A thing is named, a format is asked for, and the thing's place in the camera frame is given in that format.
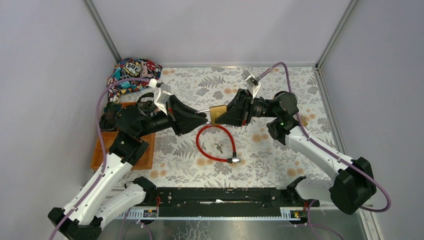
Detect floral patterned table mat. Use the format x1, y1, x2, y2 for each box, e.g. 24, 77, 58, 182
116, 66, 335, 189

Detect aluminium frame rail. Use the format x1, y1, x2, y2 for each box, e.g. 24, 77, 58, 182
82, 0, 122, 62

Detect orange wooden compartment tray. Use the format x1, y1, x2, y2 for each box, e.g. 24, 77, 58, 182
90, 101, 157, 172

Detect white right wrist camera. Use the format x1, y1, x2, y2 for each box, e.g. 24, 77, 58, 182
241, 70, 261, 98

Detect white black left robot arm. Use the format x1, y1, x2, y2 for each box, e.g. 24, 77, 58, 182
48, 87, 219, 240

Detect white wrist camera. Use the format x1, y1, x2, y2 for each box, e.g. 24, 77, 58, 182
241, 70, 261, 98
148, 79, 171, 115

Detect colourful comic print cloth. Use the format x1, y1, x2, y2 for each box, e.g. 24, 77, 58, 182
106, 57, 163, 103

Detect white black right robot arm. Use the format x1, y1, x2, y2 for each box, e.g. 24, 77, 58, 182
248, 91, 377, 215

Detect silver keys of cable lock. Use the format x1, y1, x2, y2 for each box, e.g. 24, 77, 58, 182
214, 143, 223, 154

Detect red cable lock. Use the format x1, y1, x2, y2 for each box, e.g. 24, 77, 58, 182
195, 124, 241, 165

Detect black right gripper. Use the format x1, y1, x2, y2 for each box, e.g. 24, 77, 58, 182
214, 88, 279, 127

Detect brass padlock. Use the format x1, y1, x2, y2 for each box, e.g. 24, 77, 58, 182
297, 114, 310, 127
195, 104, 227, 126

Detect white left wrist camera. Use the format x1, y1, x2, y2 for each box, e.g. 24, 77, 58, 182
148, 79, 171, 115

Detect dark floral rolled strap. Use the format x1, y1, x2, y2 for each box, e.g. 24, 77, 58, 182
135, 92, 157, 115

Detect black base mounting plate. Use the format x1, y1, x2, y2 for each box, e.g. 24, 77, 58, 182
136, 187, 320, 219

